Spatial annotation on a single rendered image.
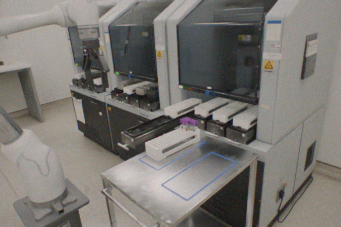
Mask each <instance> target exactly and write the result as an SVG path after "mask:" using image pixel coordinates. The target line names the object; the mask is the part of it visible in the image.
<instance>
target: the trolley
mask: <svg viewBox="0 0 341 227"><path fill-rule="evenodd" d="M258 155H259V154H256V153H253V152H250V151H247V150H245V149H242V148H239V147H238V146H235V145H232V144H229V143H226V142H223V141H220V140H217V139H214V138H211V137H208V136H205V135H202V134H200V141H198V142H196V143H193V144H191V145H188V146H186V147H185V148H183V149H181V150H179V151H177V152H175V153H173V154H171V155H169V156H167V157H166V158H164V159H162V160H159V161H157V160H155V159H153V158H152V157H150V156H149V155H147V154H146V151H145V152H143V153H141V154H139V155H137V156H135V157H133V158H131V159H129V160H127V161H124V162H122V163H120V164H118V165H117V166H115V167H113V168H111V169H109V170H107V171H105V172H103V173H101V174H100V176H101V178H102V182H103V188H104V190H102V191H101V193H102V194H103V195H104V196H105V199H106V205H107V210H108V213H109V219H110V225H111V227H117V222H116V216H115V210H114V204H115V205H116V206H117V207H119V208H120V209H121V210H122V211H123V212H124V213H126V214H127V215H128V216H130V217H131V218H132V219H133V220H134V221H135V222H136V223H137V224H138V225H140V226H141V227H148V226H147V225H145V224H144V223H142V222H141V221H140V220H139V219H138V218H137V217H136V216H135V215H133V214H132V213H131V212H130V211H128V210H127V209H126V208H124V207H123V206H122V205H121V204H119V203H118V202H117V201H116V200H115V199H114V198H113V197H112V192H111V190H112V189H113V187H114V188H115V189H117V190H118V191H119V192H120V193H122V194H123V195H125V196H126V197H128V198H129V199H130V200H131V201H132V202H134V203H135V204H136V205H138V206H139V207H140V208H141V209H143V210H145V211H146V212H147V213H148V214H150V215H151V216H152V217H154V218H155V220H157V221H158V222H156V223H155V224H154V225H153V226H152V227H160V224H159V223H161V224H162V225H164V226H163V227H227V226H225V225H224V224H222V223H220V222H219V221H217V220H216V219H215V218H212V217H211V216H209V215H208V214H206V213H204V212H203V211H201V210H200V209H198V207H199V206H201V205H202V204H203V203H204V202H205V201H206V200H207V199H208V198H210V197H211V196H212V195H213V194H215V193H216V192H217V191H219V190H220V189H221V188H222V187H224V186H225V185H226V184H227V183H228V182H229V181H230V180H232V179H233V178H235V177H236V176H237V175H238V174H239V173H241V172H242V171H243V170H244V169H245V168H247V167H248V166H249V165H251V166H250V173H249V188H248V202H247V217H246V227H252V222H253V209H254V197H255V184H256V172H257V159H258ZM110 185H111V186H110ZM112 186H113V187H112Z"/></svg>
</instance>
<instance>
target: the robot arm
mask: <svg viewBox="0 0 341 227"><path fill-rule="evenodd" d="M98 20H99V13H98V6H97V0H71V1H64V2H62V3H59V4H56V5H54V7H53V9H52V10H50V11H46V12H42V13H37V14H28V15H19V16H9V17H1V18H0V36H4V35H9V34H13V33H17V32H21V31H25V30H29V29H33V28H38V27H42V26H47V25H59V26H61V27H62V28H65V27H76V26H78V32H79V38H80V39H81V40H82V46H83V49H86V50H83V51H82V70H84V71H85V78H86V84H87V86H89V85H93V80H92V73H91V70H90V67H91V64H92V61H94V62H96V64H97V66H98V67H99V69H100V70H101V73H100V76H101V83H102V87H103V89H105V88H109V80H108V77H107V72H109V71H110V69H109V66H108V65H107V63H106V60H105V57H104V54H103V51H102V50H100V51H99V50H98V48H99V47H100V44H99V39H97V38H98V37H100V33H99V25H98ZM0 142H1V143H2V146H1V151H2V153H3V154H4V155H5V156H6V157H7V159H8V160H9V161H10V162H11V163H12V165H13V166H14V167H15V168H16V170H18V172H19V173H20V176H21V179H22V182H23V185H24V187H25V190H26V192H27V194H28V198H26V199H25V200H24V204H25V205H27V206H28V207H29V209H30V210H31V212H32V213H33V215H34V216H35V220H36V222H39V221H42V219H44V218H45V217H46V216H48V215H50V214H52V213H54V212H56V213H57V214H59V215H61V214H63V213H64V209H63V207H65V206H67V205H69V204H73V203H75V202H76V201H77V200H78V199H77V196H74V195H73V194H71V193H70V192H69V191H68V190H67V188H66V185H65V177H64V172H63V168H62V164H61V161H60V158H59V156H58V154H57V152H56V151H54V150H53V149H52V148H51V147H50V146H48V145H45V144H44V143H43V142H42V141H41V140H40V139H39V138H38V137H37V136H36V135H35V134H34V133H33V132H32V131H30V130H27V129H22V128H21V127H20V126H19V125H18V124H17V123H16V122H15V121H14V120H13V119H12V118H11V116H10V115H9V114H8V113H7V112H6V110H5V109H4V108H3V107H2V106H1V105H0Z"/></svg>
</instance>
